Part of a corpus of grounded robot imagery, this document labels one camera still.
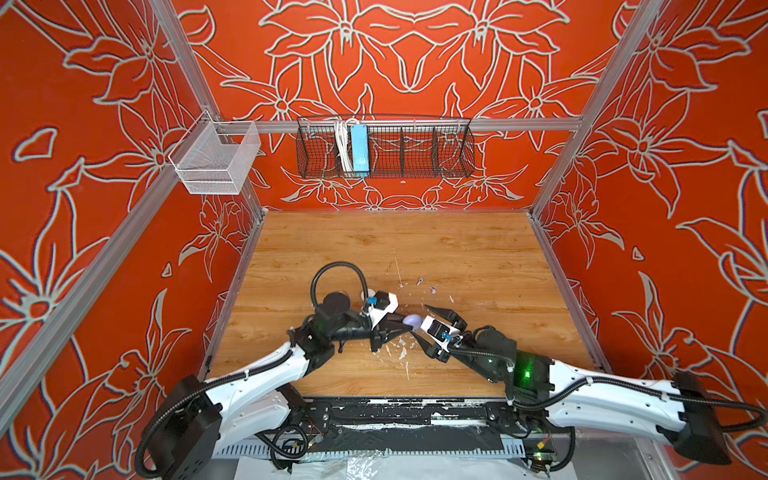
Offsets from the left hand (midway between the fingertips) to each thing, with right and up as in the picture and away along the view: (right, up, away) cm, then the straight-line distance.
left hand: (408, 323), depth 69 cm
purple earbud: (+7, +6, +29) cm, 30 cm away
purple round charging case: (+1, +1, -3) cm, 3 cm away
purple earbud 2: (+11, +3, +26) cm, 29 cm away
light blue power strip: (-13, +48, +21) cm, 54 cm away
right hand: (+2, +2, -1) cm, 3 cm away
